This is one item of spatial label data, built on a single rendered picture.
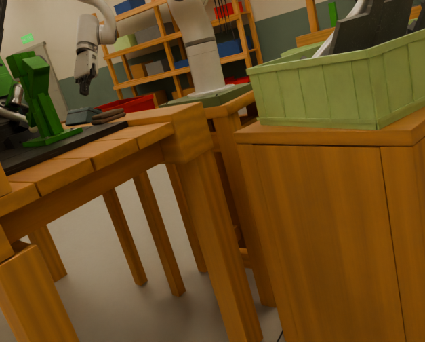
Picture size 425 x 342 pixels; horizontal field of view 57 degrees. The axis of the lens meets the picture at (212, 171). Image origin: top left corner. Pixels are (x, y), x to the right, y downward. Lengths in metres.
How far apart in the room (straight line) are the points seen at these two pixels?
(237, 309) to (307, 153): 0.63
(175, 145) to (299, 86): 0.38
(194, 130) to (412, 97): 0.58
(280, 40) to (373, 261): 5.89
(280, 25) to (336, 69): 5.83
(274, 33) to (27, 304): 6.24
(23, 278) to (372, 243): 0.79
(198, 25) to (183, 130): 0.50
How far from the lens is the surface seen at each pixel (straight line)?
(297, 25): 6.66
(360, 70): 0.89
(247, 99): 1.47
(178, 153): 1.14
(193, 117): 1.16
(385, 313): 1.16
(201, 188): 1.20
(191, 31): 1.50
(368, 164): 0.95
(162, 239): 1.79
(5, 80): 1.55
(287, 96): 1.06
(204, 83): 1.50
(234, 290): 1.37
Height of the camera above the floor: 1.04
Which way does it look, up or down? 17 degrees down
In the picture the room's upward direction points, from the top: 15 degrees counter-clockwise
